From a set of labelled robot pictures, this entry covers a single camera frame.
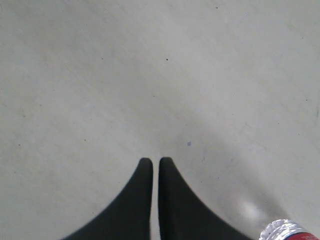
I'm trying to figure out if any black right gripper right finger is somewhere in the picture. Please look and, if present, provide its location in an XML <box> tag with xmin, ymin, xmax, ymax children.
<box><xmin>158</xmin><ymin>157</ymin><xmax>249</xmax><ymax>240</ymax></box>

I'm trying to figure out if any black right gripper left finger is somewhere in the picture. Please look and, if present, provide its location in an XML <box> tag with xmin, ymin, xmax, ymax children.
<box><xmin>65</xmin><ymin>158</ymin><xmax>153</xmax><ymax>240</ymax></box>

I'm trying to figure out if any clear water bottle red cap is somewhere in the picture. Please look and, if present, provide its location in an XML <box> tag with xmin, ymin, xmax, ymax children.
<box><xmin>259</xmin><ymin>219</ymin><xmax>319</xmax><ymax>240</ymax></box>

